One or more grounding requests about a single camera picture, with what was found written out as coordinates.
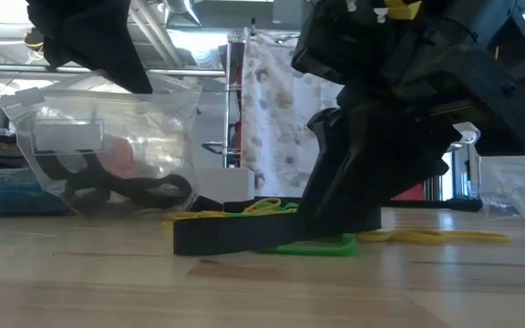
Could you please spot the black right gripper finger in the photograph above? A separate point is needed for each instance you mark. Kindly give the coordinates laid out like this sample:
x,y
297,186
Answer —
x,y
328,132
381,159

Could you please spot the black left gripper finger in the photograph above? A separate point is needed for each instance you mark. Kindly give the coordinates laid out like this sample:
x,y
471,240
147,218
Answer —
x,y
123,59

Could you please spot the dark navy rubber band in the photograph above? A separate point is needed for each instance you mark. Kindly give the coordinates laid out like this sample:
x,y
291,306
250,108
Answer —
x,y
59,167

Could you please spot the thin green rubber band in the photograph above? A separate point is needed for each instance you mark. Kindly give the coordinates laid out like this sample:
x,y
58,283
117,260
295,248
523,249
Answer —
x,y
271,210

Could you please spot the wide green rubber band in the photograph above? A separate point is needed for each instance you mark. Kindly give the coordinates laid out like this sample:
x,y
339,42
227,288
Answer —
x,y
317,248

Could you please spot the red plastic bin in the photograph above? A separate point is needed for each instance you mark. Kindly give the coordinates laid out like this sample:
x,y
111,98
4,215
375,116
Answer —
x,y
410,193

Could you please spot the grey ceiling pipe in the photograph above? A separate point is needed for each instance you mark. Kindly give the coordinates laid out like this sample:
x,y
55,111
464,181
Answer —
x,y
189,72

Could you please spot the white flower-shaped lamp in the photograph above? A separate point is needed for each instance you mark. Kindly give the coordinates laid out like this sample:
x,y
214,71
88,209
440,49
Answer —
x,y
470,132

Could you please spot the black aluminium table frame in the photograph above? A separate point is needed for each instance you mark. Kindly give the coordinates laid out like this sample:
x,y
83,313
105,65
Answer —
x,y
426,205

